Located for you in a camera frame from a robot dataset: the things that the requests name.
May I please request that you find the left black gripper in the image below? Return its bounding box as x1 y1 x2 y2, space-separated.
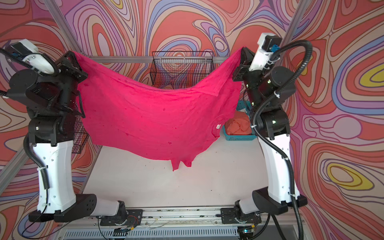
44 48 88 115

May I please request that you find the teal plastic basket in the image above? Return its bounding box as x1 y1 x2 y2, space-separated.
223 101 257 141

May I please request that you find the magenta t shirt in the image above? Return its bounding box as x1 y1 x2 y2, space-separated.
76 51 242 170

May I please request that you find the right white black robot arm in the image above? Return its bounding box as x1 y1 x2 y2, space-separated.
233 33 313 219

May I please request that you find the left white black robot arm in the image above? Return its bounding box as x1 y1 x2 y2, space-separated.
1 39 128 225

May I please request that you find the coral orange t shirt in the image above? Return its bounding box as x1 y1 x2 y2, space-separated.
225 111 252 136

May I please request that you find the left black wire basket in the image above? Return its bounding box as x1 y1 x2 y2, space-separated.
72 116 89 154

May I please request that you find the black wire basket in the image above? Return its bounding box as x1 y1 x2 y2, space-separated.
72 116 89 154
150 51 215 89

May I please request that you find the back black wire basket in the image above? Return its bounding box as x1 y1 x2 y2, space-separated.
150 51 215 89

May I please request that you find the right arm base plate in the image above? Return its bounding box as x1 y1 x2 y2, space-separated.
216 208 262 225

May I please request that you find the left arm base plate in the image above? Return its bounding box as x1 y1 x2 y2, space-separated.
100 209 144 227

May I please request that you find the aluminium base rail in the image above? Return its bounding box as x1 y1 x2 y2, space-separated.
53 205 307 240

